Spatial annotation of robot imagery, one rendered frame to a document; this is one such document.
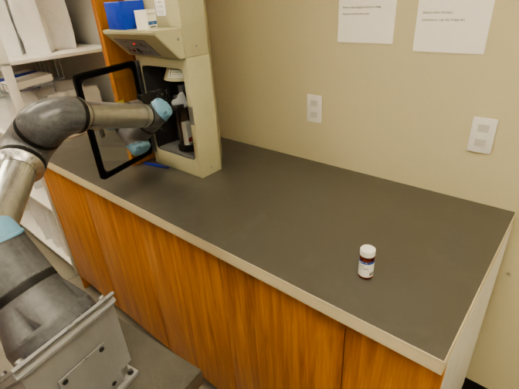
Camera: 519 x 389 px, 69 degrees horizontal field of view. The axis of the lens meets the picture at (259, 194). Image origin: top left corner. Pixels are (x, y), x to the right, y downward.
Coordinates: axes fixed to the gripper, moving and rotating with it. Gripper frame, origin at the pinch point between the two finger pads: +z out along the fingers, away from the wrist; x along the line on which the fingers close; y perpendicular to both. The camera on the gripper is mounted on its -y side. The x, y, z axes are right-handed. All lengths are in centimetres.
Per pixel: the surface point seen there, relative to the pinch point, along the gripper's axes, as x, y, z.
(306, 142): -36, -22, 36
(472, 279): -116, -28, -8
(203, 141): -14.1, -13.1, -4.2
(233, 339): -52, -71, -35
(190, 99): -13.3, 4.3, -7.0
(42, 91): 130, -8, -6
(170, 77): -0.9, 10.8, -5.3
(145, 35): -8.8, 27.6, -18.0
